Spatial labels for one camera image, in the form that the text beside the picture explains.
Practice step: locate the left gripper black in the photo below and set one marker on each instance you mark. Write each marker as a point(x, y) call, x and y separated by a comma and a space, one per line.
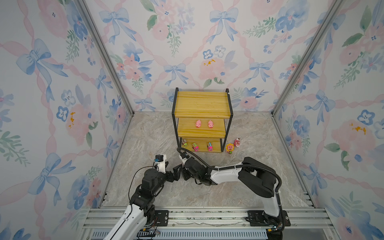
point(175, 176)

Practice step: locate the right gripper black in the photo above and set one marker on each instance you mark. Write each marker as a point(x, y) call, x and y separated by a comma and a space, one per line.
point(184, 172)

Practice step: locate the colourful robot toy green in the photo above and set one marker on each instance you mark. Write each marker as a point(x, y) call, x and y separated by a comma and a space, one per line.
point(195, 147)

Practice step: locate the brown green robot toy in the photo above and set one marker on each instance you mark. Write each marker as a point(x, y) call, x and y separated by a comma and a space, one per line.
point(184, 143)

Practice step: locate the colourful robot toy pink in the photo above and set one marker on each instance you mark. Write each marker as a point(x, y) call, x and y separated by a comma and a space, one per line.
point(210, 147)

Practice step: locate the pink pig toy front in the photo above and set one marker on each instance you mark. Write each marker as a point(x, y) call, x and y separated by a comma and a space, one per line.
point(198, 123)

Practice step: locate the pink pig toy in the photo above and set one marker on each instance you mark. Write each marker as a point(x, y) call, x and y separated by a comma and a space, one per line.
point(198, 123)
point(210, 124)

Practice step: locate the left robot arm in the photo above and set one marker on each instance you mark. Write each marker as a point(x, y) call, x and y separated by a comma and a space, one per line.
point(140, 212)

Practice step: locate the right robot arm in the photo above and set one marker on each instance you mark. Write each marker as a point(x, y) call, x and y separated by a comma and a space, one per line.
point(259, 178)

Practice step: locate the pink bear toy yellow petals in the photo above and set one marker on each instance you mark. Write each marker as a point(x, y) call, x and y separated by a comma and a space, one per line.
point(230, 148)

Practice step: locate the pink bear toy with cherry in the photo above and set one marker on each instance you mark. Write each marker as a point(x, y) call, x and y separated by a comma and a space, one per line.
point(237, 142)

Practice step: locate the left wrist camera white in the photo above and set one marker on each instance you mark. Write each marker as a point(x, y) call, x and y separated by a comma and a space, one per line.
point(160, 163)

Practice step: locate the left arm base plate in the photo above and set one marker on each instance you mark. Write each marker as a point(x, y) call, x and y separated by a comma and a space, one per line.
point(157, 218)

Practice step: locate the wooden shelf black metal frame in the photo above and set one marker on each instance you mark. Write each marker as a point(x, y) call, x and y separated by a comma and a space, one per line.
point(190, 106)

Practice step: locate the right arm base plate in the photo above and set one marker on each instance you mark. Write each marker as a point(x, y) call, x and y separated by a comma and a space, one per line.
point(260, 219)

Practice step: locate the aluminium corner post left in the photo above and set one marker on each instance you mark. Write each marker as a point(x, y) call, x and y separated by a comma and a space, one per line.
point(95, 34)

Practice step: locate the aluminium corner post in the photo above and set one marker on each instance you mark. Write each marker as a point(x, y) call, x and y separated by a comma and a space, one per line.
point(95, 34)
point(328, 19)

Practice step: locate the aluminium corner post right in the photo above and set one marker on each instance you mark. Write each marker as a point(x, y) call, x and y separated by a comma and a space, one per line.
point(328, 19)

